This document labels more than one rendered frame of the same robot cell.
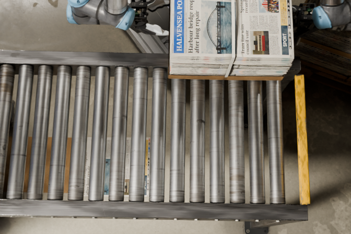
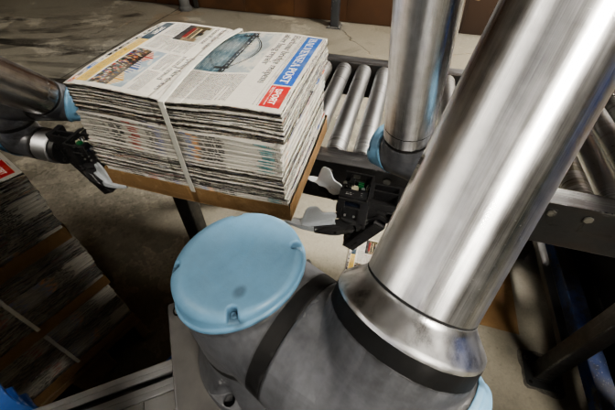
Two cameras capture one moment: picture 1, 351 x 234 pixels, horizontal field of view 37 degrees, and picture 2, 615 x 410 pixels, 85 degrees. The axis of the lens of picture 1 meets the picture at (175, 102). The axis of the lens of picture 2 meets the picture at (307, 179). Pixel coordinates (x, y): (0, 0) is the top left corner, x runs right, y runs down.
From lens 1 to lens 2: 1.68 m
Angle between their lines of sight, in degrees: 60
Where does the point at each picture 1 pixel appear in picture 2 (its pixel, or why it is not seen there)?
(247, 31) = (201, 43)
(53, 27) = not seen: outside the picture
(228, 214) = not seen: hidden behind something
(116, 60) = not seen: hidden behind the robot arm
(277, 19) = (147, 43)
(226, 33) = (232, 45)
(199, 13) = (263, 61)
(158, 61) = (334, 154)
